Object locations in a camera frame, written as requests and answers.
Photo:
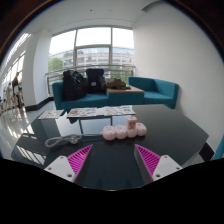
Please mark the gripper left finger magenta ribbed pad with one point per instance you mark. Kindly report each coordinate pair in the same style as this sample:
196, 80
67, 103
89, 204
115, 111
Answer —
69, 167

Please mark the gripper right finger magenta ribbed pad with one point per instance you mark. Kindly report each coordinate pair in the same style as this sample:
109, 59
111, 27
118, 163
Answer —
152, 166

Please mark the pink cube charger plug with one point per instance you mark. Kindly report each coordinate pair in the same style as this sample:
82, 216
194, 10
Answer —
131, 122

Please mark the leaflet left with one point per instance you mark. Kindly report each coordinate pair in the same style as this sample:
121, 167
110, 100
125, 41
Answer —
51, 114

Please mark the leaflet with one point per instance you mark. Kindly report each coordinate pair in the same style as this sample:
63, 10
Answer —
51, 114
115, 111
82, 112

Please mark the leaflet middle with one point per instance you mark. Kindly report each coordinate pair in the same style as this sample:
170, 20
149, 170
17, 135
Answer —
82, 112

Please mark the leaflet right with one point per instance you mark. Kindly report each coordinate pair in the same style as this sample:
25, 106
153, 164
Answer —
115, 111

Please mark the teal armchair right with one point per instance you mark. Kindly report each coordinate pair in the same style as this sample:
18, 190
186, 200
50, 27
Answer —
156, 91

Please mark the teal side table wooden top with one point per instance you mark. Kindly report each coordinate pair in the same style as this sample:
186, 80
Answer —
130, 96

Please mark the black backpack left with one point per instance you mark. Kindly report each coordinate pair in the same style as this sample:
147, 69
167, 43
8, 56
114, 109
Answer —
74, 85

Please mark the black backpack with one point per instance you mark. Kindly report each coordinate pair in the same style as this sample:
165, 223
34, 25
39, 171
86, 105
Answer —
95, 80
74, 85

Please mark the black backpack right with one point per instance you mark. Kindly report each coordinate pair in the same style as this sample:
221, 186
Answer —
95, 80

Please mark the person standing at left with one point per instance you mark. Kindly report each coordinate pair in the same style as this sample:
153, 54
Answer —
16, 89

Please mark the brown bag on side table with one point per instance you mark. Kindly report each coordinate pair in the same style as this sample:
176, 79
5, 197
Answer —
115, 83

